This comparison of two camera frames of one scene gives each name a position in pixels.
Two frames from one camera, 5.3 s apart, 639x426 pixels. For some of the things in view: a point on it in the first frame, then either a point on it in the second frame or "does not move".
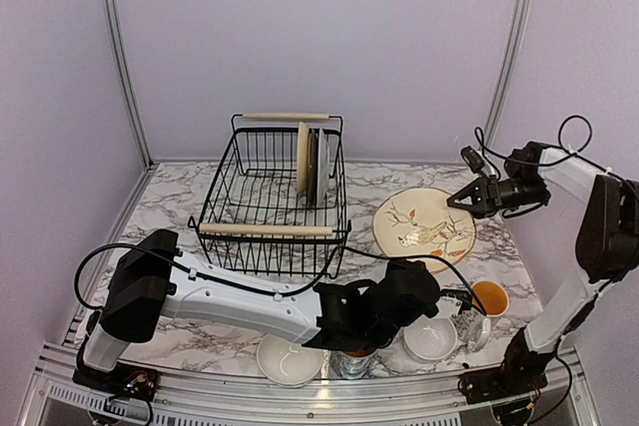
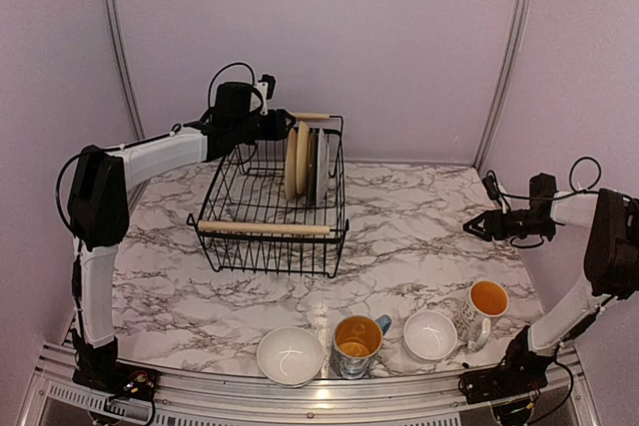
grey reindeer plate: (313, 168) does not move
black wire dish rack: (278, 203) does not move
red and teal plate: (322, 167) does not move
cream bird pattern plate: (421, 223) -> (291, 164)
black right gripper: (485, 195) -> (493, 225)
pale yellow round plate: (303, 157) does not move
